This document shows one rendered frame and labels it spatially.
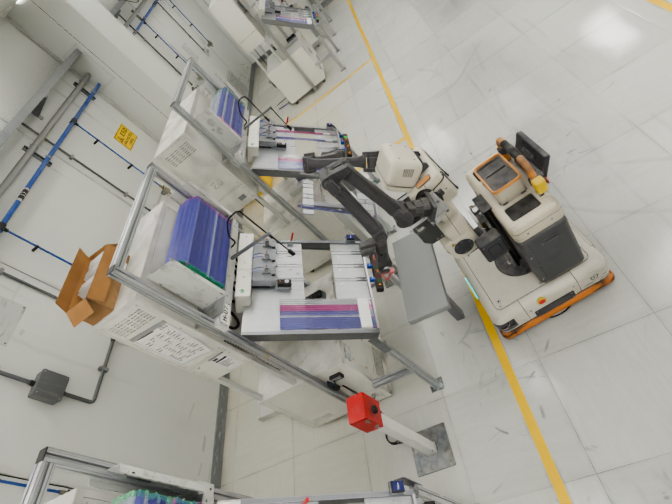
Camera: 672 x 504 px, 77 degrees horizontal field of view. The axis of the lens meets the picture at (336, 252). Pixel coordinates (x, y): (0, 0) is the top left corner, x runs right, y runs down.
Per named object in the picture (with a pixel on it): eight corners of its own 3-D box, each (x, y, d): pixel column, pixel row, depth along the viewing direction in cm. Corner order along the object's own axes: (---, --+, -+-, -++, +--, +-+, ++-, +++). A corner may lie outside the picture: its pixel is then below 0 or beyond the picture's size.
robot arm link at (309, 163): (297, 175, 225) (295, 156, 222) (305, 172, 237) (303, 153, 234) (381, 171, 213) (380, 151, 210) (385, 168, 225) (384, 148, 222)
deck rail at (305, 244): (359, 247, 276) (360, 240, 272) (359, 250, 275) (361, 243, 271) (247, 246, 265) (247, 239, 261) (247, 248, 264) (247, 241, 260)
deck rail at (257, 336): (377, 335, 228) (379, 329, 224) (377, 339, 227) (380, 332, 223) (241, 338, 217) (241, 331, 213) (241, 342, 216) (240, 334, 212)
